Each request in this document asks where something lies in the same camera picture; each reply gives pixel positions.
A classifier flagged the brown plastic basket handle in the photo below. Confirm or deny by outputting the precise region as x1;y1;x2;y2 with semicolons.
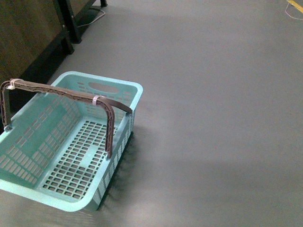
0;79;133;158

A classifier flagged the teal plastic shopping basket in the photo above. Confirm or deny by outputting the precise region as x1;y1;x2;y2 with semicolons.
0;71;143;212

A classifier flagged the white zip tie right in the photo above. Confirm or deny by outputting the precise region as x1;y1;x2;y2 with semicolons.
92;96;100;106

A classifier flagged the white zip tie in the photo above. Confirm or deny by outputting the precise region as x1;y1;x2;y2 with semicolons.
92;96;100;106
6;79;16;90

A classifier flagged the white zip tie left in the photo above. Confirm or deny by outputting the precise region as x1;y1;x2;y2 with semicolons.
6;79;16;90

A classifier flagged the white floor cable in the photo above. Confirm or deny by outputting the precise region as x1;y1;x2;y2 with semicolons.
77;8;106;27

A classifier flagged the dark shelf rack frame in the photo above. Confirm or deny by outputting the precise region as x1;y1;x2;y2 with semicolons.
0;0;94;82

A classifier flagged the thin white cable far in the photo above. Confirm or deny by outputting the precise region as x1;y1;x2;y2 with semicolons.
285;2;303;20

